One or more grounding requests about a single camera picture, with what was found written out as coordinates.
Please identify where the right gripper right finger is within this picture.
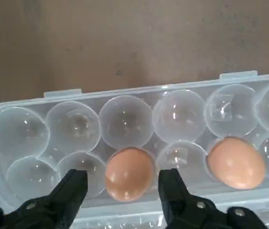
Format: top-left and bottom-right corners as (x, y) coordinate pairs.
(157, 168), (269, 229)

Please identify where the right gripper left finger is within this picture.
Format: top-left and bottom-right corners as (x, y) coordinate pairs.
(0, 168), (89, 229)

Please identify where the brown egg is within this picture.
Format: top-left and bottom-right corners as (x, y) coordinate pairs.
(206, 136), (267, 190)
(104, 147), (155, 201)

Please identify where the transparent twelve-slot egg tray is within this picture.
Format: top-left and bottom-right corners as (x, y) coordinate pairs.
(0, 70), (269, 229)

